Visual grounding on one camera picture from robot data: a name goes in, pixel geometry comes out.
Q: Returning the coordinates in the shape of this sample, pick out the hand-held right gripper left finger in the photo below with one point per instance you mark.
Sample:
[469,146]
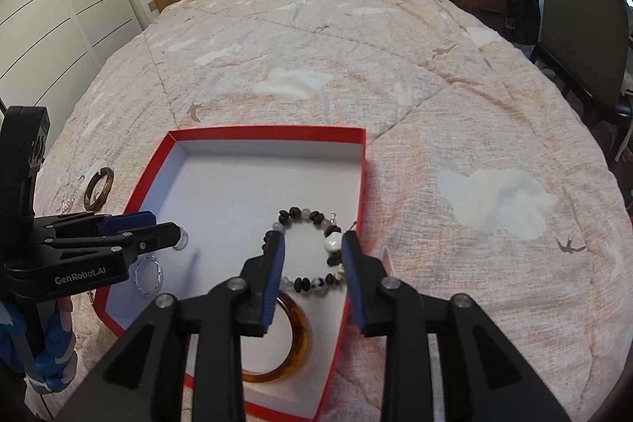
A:
[274,276]

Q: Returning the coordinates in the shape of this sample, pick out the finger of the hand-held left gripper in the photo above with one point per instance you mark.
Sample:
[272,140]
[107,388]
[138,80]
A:
[148,240]
[128,222]

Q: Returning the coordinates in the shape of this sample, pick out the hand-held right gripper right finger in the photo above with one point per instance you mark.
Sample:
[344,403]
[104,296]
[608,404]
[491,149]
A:
[352,283]

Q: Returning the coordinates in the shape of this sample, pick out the dark brown bangle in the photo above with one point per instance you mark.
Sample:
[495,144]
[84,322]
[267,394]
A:
[111,181]

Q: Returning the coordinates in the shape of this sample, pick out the red jewelry box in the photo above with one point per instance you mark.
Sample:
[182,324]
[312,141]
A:
[222,184]

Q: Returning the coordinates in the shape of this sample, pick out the person's left forearm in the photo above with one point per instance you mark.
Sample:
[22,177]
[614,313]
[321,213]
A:
[49,353]

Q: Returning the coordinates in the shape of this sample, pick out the twisted silver bangle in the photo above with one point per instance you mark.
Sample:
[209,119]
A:
[160,274]

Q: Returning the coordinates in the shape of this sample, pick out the white paper tag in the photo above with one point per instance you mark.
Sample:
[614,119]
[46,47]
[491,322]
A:
[388,261]

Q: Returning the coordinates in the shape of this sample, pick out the amber bangle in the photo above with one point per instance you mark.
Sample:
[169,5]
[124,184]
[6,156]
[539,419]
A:
[299,333]

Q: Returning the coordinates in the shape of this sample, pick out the white wardrobe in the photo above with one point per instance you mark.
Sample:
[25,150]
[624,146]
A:
[49,6]

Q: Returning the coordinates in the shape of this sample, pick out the beige printed blanket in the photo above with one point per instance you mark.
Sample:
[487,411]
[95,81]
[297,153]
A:
[346,81]

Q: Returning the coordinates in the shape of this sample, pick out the grey chair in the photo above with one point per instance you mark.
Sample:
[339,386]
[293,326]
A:
[578,6]

